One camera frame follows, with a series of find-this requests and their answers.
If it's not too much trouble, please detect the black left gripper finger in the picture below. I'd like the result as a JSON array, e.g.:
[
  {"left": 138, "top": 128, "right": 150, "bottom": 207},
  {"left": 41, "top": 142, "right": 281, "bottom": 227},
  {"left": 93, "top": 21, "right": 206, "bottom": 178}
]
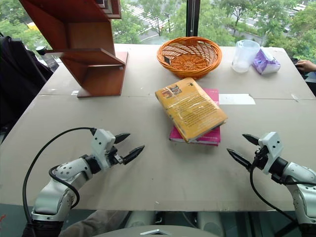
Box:
[
  {"left": 122, "top": 145, "right": 146, "bottom": 165},
  {"left": 115, "top": 132, "right": 131, "bottom": 145}
]

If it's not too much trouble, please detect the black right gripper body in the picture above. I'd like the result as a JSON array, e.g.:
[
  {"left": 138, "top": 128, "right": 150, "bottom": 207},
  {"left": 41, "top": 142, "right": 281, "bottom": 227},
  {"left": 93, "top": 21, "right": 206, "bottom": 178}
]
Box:
[{"left": 251, "top": 145, "right": 269, "bottom": 171}]

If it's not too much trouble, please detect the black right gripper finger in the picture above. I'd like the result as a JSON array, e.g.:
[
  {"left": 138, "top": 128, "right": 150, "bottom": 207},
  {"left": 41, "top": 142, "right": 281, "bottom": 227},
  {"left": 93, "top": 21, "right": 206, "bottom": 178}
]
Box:
[
  {"left": 242, "top": 133, "right": 260, "bottom": 146},
  {"left": 226, "top": 148, "right": 253, "bottom": 170}
]

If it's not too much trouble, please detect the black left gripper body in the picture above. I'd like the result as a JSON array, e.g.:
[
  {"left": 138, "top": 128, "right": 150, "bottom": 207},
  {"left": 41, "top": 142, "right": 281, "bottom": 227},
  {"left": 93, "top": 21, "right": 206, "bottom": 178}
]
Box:
[{"left": 106, "top": 145, "right": 124, "bottom": 167}]

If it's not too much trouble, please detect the pink book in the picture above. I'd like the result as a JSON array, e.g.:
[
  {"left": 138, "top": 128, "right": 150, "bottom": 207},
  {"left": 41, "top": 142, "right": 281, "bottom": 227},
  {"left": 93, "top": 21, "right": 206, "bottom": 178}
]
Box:
[{"left": 169, "top": 88, "right": 221, "bottom": 147}]

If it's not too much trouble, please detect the brown wooden shelf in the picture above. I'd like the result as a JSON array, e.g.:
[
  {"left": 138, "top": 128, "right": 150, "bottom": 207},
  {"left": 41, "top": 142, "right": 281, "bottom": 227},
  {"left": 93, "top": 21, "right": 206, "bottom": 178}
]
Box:
[{"left": 19, "top": 0, "right": 129, "bottom": 99}]

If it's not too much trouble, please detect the yellow book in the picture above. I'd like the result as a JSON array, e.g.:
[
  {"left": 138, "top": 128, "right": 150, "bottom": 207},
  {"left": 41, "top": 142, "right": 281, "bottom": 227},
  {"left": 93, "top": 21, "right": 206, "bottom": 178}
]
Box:
[{"left": 155, "top": 77, "right": 229, "bottom": 144}]

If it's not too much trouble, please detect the bystander bare hand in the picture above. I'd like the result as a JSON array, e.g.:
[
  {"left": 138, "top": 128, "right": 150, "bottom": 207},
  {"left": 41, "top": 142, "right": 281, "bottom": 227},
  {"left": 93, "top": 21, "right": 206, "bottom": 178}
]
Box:
[{"left": 295, "top": 60, "right": 316, "bottom": 73}]

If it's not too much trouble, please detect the white paper sheet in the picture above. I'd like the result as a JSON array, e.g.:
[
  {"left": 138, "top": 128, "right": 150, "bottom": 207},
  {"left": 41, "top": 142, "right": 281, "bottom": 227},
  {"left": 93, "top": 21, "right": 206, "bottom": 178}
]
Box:
[{"left": 218, "top": 93, "right": 257, "bottom": 106}]

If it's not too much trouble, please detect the white rounded housing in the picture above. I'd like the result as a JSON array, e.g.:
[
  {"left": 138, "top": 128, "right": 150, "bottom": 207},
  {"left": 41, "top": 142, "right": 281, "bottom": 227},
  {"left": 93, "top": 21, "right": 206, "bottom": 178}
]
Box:
[
  {"left": 127, "top": 211, "right": 156, "bottom": 228},
  {"left": 197, "top": 211, "right": 225, "bottom": 237}
]

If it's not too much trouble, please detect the purple tissue pack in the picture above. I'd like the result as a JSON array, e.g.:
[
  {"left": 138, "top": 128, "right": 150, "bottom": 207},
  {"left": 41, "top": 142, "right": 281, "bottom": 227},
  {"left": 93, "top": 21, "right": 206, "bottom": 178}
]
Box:
[{"left": 251, "top": 47, "right": 282, "bottom": 76}]

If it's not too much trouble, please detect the clear plastic jug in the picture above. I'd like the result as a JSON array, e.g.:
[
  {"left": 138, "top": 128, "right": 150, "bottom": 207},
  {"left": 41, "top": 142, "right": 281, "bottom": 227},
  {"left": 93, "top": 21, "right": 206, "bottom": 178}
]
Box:
[{"left": 231, "top": 39, "right": 261, "bottom": 74}]

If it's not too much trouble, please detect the orange wicker basket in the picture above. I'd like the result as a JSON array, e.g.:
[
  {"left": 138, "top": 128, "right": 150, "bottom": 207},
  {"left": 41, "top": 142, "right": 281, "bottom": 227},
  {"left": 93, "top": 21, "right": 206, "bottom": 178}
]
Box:
[{"left": 157, "top": 36, "right": 223, "bottom": 80}]

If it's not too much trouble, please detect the black chair with jacket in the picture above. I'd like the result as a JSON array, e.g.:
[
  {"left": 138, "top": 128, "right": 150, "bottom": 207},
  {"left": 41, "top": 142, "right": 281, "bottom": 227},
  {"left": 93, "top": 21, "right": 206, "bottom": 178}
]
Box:
[{"left": 0, "top": 35, "right": 54, "bottom": 135}]

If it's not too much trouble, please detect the clear bottle with black cap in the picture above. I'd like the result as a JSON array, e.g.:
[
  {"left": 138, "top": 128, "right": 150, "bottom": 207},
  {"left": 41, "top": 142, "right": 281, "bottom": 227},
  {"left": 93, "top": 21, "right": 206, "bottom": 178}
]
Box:
[{"left": 35, "top": 46, "right": 59, "bottom": 68}]

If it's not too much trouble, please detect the black window mullion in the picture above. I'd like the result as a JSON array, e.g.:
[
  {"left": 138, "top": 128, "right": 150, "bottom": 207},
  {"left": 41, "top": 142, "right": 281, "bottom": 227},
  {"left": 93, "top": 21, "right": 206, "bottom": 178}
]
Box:
[{"left": 185, "top": 0, "right": 200, "bottom": 39}]

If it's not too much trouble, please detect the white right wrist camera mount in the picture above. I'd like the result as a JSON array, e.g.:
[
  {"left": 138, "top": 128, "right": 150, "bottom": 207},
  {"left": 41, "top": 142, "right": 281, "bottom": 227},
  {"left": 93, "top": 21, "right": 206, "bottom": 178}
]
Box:
[{"left": 258, "top": 131, "right": 282, "bottom": 175}]

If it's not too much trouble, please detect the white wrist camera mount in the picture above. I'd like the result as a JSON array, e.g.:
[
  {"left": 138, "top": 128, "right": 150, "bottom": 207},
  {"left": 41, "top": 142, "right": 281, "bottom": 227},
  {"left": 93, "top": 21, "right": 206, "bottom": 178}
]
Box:
[
  {"left": 258, "top": 131, "right": 282, "bottom": 175},
  {"left": 89, "top": 128, "right": 117, "bottom": 170}
]

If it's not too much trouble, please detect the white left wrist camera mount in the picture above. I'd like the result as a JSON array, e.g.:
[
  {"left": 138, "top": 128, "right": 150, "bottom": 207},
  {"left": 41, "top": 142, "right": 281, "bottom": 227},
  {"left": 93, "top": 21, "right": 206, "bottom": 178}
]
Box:
[{"left": 89, "top": 128, "right": 117, "bottom": 170}]

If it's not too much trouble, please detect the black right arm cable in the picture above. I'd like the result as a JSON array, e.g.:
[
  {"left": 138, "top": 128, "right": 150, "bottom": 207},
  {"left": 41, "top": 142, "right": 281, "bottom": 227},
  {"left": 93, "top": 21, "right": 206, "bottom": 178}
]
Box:
[{"left": 249, "top": 158, "right": 316, "bottom": 224}]

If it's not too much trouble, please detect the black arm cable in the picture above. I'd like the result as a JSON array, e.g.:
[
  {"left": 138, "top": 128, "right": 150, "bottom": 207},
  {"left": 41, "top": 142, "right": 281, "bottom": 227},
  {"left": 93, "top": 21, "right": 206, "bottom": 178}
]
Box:
[
  {"left": 249, "top": 158, "right": 316, "bottom": 224},
  {"left": 22, "top": 126, "right": 97, "bottom": 237}
]

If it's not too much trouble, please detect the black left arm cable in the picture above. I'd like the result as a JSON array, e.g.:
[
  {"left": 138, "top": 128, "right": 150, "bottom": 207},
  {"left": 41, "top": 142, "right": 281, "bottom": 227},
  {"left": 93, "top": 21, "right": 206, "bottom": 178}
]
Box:
[{"left": 22, "top": 126, "right": 97, "bottom": 237}]

